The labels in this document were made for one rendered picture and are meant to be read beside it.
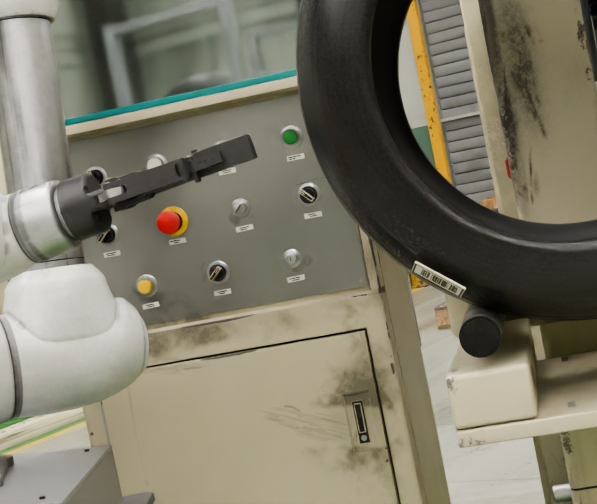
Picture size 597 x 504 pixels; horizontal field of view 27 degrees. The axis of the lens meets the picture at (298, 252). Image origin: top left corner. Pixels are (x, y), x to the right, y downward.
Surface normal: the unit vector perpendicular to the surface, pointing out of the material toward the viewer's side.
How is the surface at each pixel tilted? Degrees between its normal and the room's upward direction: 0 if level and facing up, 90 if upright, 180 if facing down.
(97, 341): 77
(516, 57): 90
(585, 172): 90
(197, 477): 90
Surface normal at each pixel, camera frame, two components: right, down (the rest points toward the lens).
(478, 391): -0.18, 0.09
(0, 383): 0.51, 0.11
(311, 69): -0.84, 0.11
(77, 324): 0.46, -0.14
